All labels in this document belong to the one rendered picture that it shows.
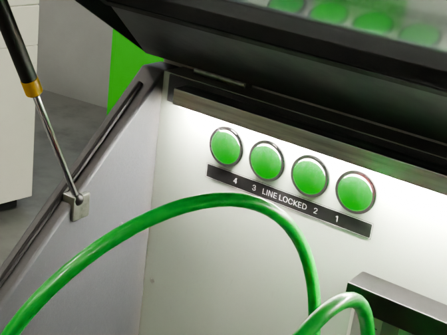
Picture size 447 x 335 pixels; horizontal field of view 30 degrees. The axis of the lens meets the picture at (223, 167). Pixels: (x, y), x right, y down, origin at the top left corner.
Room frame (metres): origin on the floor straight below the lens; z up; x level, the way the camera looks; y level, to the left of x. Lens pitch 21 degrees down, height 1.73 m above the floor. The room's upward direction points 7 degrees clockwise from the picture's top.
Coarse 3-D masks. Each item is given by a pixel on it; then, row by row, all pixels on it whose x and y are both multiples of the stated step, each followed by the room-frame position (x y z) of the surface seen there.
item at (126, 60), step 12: (120, 36) 3.69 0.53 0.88; (120, 48) 3.68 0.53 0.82; (132, 48) 3.65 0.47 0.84; (120, 60) 3.68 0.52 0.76; (132, 60) 3.64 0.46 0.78; (144, 60) 3.61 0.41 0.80; (156, 60) 3.57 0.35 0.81; (120, 72) 3.68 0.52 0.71; (132, 72) 3.64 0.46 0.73; (120, 84) 3.67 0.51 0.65; (108, 96) 3.71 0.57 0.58; (108, 108) 3.71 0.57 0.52
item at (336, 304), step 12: (336, 300) 0.62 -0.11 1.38; (348, 300) 0.63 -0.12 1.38; (360, 300) 0.65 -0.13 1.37; (324, 312) 0.60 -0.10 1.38; (336, 312) 0.61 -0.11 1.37; (360, 312) 0.67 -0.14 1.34; (312, 324) 0.58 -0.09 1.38; (324, 324) 0.60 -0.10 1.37; (360, 324) 0.69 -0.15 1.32; (372, 324) 0.69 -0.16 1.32
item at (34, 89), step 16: (0, 0) 0.81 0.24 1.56; (0, 16) 0.82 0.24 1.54; (16, 32) 0.83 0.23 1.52; (16, 48) 0.83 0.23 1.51; (16, 64) 0.84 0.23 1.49; (32, 64) 0.85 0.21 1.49; (32, 80) 0.85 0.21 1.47; (32, 96) 0.85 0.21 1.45; (48, 128) 0.87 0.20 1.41; (64, 160) 0.89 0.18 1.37; (64, 176) 0.90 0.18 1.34; (80, 208) 0.91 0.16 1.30
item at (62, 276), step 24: (216, 192) 0.71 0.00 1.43; (144, 216) 0.66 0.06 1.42; (168, 216) 0.67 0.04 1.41; (288, 216) 0.75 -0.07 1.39; (96, 240) 0.64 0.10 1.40; (120, 240) 0.65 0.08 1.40; (72, 264) 0.62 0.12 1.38; (312, 264) 0.78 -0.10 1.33; (48, 288) 0.61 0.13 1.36; (312, 288) 0.78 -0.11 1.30; (24, 312) 0.60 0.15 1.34; (312, 312) 0.79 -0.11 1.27
